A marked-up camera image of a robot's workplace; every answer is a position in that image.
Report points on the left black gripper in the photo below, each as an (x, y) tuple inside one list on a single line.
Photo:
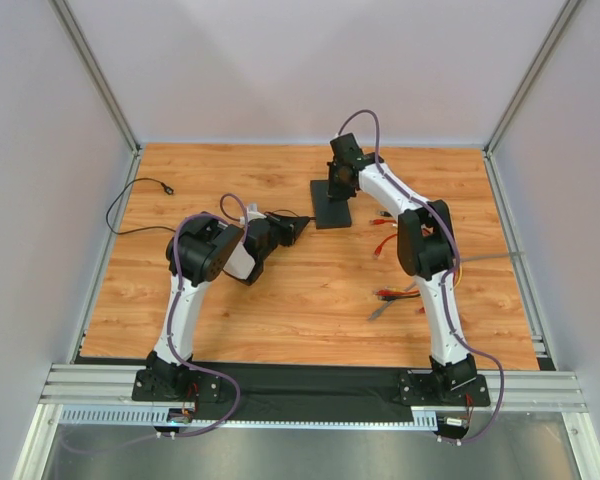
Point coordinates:
[(286, 228)]

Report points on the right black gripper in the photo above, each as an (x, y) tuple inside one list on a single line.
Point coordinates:
[(338, 177)]

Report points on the black network switch box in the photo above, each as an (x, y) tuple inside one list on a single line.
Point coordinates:
[(328, 213)]

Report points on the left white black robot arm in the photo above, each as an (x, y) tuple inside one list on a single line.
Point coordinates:
[(203, 247)]

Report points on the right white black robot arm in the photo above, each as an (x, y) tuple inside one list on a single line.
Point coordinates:
[(426, 248)]

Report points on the black cloth strip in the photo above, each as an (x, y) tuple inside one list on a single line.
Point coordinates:
[(309, 393)]

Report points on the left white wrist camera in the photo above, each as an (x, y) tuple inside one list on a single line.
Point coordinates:
[(251, 212)]

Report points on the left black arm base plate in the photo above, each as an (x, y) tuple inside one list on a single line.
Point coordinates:
[(179, 385)]

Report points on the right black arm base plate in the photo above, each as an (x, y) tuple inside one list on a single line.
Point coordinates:
[(423, 389)]

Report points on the grey slotted cable duct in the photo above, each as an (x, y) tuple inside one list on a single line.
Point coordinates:
[(165, 417)]

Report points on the front aluminium rail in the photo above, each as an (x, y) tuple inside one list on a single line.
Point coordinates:
[(525, 391)]

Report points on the right aluminium frame post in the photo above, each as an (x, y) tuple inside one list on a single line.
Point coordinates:
[(538, 63)]

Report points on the aluminium frame post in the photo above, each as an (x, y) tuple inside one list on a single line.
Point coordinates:
[(85, 53), (538, 63)]

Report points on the left aluminium frame post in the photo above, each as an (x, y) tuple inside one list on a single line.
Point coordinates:
[(85, 53)]

